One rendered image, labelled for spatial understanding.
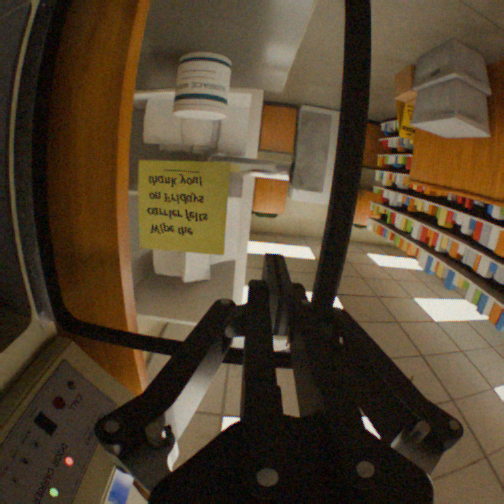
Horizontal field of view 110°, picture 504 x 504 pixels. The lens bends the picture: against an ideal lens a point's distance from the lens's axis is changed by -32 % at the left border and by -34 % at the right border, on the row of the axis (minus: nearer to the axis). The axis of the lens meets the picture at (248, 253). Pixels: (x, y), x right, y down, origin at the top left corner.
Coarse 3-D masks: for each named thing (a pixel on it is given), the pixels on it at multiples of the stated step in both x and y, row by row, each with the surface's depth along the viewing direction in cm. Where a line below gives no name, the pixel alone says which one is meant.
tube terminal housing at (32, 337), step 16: (32, 0) 10; (32, 16) 12; (16, 80) 14; (16, 96) 15; (16, 224) 19; (16, 240) 20; (32, 304) 22; (0, 320) 21; (16, 320) 22; (32, 320) 22; (0, 336) 19; (16, 336) 20; (32, 336) 22; (48, 336) 25; (0, 352) 17; (16, 352) 19; (32, 352) 22; (0, 368) 16; (16, 368) 19; (0, 384) 16; (0, 400) 15
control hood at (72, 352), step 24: (48, 360) 23; (72, 360) 25; (24, 384) 18; (96, 384) 26; (120, 384) 29; (0, 408) 14; (24, 408) 16; (0, 432) 12; (96, 456) 19; (96, 480) 17
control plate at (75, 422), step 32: (64, 384) 22; (32, 416) 16; (64, 416) 19; (96, 416) 23; (0, 448) 11; (32, 448) 14; (64, 448) 17; (0, 480) 9; (32, 480) 11; (64, 480) 14
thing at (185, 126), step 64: (128, 0) 14; (192, 0) 14; (256, 0) 14; (320, 0) 14; (64, 64) 16; (128, 64) 16; (192, 64) 16; (256, 64) 16; (320, 64) 16; (64, 128) 18; (128, 128) 18; (192, 128) 18; (256, 128) 18; (64, 192) 20; (128, 192) 20; (192, 192) 20; (256, 192) 20; (64, 256) 22; (128, 256) 22; (192, 256) 21; (256, 256) 21; (128, 320) 24; (192, 320) 24
